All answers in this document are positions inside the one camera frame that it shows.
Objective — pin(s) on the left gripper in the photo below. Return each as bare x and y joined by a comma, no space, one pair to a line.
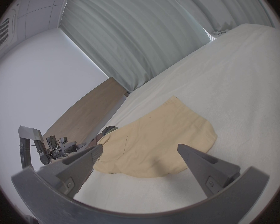
65,150

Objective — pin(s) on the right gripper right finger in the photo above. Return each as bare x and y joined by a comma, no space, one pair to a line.
200,164

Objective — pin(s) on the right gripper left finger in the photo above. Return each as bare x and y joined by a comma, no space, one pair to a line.
79,162

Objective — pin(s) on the tan shorts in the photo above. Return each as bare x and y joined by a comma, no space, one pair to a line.
154,143

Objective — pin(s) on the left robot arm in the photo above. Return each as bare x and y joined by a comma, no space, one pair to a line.
29,132

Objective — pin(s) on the bed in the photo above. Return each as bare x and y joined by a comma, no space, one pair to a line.
224,90

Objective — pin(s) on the brown garment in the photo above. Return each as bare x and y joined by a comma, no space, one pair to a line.
95,142

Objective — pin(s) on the black garment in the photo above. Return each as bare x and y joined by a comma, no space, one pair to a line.
106,131

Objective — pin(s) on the grey-green curtain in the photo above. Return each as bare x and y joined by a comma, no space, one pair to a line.
224,3
130,31

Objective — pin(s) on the white ceiling air vent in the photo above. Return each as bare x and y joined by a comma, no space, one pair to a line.
4,31

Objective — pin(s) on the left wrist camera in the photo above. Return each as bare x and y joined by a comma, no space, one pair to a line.
63,140

